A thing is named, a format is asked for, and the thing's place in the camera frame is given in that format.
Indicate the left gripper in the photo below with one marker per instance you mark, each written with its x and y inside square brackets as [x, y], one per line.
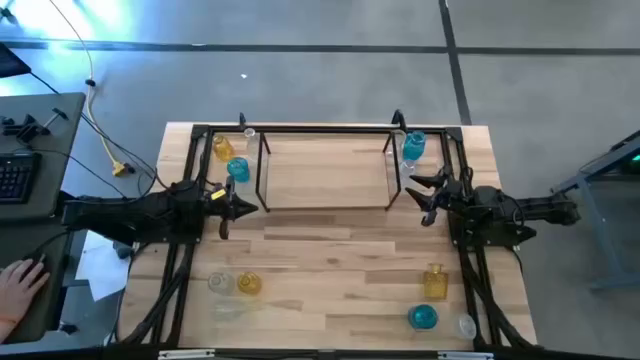
[217, 206]

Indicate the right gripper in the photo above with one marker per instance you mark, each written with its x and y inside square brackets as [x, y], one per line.
[457, 197]

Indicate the teal embossed glass vase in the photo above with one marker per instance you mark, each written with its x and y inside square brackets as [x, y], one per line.
[238, 170]

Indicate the yellow glass vase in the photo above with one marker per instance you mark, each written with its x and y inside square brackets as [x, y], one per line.
[222, 148]

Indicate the yellow ribbed wide-mouth vase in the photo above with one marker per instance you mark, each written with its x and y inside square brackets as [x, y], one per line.
[249, 283]

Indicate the clear conical glass vase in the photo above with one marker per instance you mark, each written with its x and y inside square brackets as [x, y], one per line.
[251, 142]
[231, 310]

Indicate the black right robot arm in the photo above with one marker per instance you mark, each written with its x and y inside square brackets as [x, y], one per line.
[525, 212]

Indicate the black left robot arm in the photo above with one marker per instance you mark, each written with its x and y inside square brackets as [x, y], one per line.
[150, 215]

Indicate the yellow tag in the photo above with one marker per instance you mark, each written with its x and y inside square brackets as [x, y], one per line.
[218, 194]

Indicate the teal hobnail glass vase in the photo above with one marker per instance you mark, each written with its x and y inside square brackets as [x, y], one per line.
[414, 146]

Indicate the clear round glass vase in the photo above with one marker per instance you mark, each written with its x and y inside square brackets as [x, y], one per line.
[465, 326]
[221, 283]

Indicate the yellow square hobnail vase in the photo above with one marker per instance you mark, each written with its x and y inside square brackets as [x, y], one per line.
[435, 282]

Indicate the teal round glass vase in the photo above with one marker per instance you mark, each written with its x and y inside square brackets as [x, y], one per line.
[423, 317]

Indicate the grey caster wheel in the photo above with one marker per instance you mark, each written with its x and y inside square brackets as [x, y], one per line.
[122, 250]

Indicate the white paper sheet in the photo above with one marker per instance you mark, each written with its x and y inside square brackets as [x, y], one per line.
[102, 270]

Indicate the small black clip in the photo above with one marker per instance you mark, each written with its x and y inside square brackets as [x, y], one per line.
[67, 328]

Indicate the black computer mouse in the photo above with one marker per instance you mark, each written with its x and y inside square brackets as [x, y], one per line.
[34, 260]

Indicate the dark grey desk surface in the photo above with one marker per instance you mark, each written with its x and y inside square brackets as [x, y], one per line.
[15, 235]

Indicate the black keyboard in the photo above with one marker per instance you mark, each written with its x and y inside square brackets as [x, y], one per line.
[15, 177]

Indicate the black clamp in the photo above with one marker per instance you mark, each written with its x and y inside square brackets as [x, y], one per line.
[25, 131]

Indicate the person's hand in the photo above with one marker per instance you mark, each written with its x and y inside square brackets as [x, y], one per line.
[20, 295]

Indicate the black screen device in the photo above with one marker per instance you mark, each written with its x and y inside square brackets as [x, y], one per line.
[10, 62]

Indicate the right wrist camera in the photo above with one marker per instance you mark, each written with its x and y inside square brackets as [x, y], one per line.
[429, 219]

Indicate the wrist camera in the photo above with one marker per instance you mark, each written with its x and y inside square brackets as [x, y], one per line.
[224, 231]
[429, 219]

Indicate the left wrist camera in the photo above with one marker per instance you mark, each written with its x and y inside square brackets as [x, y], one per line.
[224, 231]

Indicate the black frame bracket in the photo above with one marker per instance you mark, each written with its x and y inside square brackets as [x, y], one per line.
[398, 119]
[242, 120]

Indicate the wooden shelf black metal frame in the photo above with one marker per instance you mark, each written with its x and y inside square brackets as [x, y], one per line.
[325, 175]

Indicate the black aluminium table frame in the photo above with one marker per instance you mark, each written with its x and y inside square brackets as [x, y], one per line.
[325, 129]

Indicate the white metal bracket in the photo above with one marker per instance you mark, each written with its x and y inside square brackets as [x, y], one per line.
[186, 354]
[465, 355]

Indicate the blue-grey metal table frame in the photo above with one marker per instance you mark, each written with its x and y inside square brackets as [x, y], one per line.
[595, 220]

